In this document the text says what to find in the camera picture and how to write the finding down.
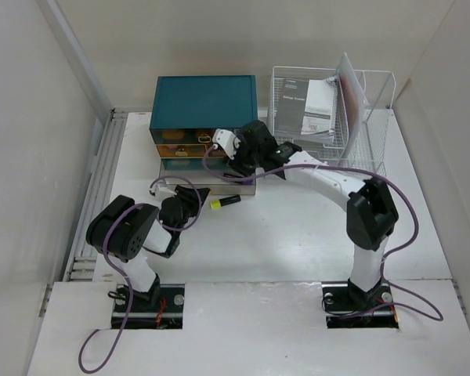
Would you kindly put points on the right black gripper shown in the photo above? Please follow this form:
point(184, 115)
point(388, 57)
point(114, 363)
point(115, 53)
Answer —
point(235, 166)

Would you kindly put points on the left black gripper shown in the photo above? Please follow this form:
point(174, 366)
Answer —
point(190, 196)

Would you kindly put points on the grey setup guide booklet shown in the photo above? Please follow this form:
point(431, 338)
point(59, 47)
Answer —
point(306, 110)

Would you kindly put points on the clear mesh zip pouch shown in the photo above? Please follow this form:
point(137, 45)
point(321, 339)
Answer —
point(354, 100)

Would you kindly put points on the black purple marker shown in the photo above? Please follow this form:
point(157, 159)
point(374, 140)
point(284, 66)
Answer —
point(234, 179)

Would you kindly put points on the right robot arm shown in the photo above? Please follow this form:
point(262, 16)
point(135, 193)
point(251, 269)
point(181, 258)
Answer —
point(370, 211)

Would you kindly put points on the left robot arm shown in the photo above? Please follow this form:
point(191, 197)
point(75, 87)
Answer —
point(125, 232)

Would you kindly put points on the black yellow highlighter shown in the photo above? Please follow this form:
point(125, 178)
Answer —
point(226, 201)

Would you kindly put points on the teal drawer organizer box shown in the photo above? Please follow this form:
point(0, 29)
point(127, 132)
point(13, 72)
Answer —
point(187, 110)

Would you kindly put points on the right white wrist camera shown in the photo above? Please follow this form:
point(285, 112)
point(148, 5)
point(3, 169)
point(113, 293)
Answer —
point(227, 141)

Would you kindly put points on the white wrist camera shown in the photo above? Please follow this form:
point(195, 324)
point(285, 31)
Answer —
point(227, 141)
point(161, 192)

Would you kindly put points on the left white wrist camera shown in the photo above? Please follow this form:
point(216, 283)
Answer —
point(161, 192)

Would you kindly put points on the white wire file rack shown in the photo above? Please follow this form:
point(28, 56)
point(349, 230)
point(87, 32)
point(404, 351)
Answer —
point(366, 148)

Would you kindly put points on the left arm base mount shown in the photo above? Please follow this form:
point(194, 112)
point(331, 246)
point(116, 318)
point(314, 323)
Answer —
point(166, 314)

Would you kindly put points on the aluminium frame rail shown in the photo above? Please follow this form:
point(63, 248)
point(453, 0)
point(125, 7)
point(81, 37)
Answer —
point(79, 261)

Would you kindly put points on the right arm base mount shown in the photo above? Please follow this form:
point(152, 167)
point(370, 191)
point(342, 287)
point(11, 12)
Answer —
point(346, 308)

